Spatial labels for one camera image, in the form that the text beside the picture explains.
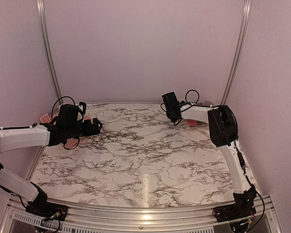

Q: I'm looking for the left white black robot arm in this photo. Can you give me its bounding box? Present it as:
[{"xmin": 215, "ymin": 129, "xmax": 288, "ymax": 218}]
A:
[{"xmin": 0, "ymin": 102, "xmax": 103, "ymax": 216}]

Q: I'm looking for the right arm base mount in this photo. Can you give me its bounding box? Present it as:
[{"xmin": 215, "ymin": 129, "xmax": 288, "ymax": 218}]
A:
[{"xmin": 212, "ymin": 203, "xmax": 256, "ymax": 222}]

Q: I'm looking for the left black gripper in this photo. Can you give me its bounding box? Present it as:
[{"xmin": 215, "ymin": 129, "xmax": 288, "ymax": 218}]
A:
[{"xmin": 65, "ymin": 117, "xmax": 102, "ymax": 139}]

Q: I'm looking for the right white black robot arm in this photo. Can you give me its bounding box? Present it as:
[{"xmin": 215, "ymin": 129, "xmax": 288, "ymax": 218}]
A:
[{"xmin": 162, "ymin": 92, "xmax": 257, "ymax": 217}]

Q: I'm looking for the aluminium frame post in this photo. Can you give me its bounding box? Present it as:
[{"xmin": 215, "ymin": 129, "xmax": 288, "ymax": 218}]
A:
[
  {"xmin": 36, "ymin": 0, "xmax": 62, "ymax": 98},
  {"xmin": 221, "ymin": 0, "xmax": 252, "ymax": 105}
]

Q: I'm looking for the left aluminium frame post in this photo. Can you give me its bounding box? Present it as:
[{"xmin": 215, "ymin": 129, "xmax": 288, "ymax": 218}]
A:
[{"xmin": 36, "ymin": 0, "xmax": 62, "ymax": 98}]

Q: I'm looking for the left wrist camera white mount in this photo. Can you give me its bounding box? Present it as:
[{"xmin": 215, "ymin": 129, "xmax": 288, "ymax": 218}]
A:
[{"xmin": 78, "ymin": 101, "xmax": 87, "ymax": 119}]

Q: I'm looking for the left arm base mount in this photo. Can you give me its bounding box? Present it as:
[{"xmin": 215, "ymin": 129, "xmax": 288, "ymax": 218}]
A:
[{"xmin": 26, "ymin": 200, "xmax": 67, "ymax": 221}]

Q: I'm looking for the clear zip top bag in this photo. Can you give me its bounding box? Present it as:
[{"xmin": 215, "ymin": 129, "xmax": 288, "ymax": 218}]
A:
[{"xmin": 180, "ymin": 101, "xmax": 213, "ymax": 126}]

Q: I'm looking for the front aluminium rail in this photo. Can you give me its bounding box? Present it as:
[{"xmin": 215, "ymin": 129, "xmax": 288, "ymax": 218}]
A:
[{"xmin": 4, "ymin": 194, "xmax": 279, "ymax": 233}]

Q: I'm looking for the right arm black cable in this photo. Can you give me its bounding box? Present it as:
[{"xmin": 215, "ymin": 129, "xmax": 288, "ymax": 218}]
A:
[{"xmin": 160, "ymin": 89, "xmax": 201, "ymax": 112}]

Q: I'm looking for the pink plastic basket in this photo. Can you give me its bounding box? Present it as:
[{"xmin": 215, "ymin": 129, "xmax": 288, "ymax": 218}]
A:
[{"xmin": 39, "ymin": 113, "xmax": 93, "ymax": 150}]

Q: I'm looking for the right aluminium frame post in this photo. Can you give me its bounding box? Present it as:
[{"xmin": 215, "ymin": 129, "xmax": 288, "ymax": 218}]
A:
[{"xmin": 221, "ymin": 0, "xmax": 252, "ymax": 105}]

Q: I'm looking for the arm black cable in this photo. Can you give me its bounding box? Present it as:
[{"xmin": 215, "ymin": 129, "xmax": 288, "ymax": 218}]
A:
[
  {"xmin": 160, "ymin": 89, "xmax": 201, "ymax": 112},
  {"xmin": 52, "ymin": 96, "xmax": 76, "ymax": 119}
]

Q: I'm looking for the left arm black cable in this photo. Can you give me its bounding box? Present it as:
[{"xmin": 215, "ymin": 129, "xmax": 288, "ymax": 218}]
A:
[{"xmin": 52, "ymin": 96, "xmax": 76, "ymax": 119}]

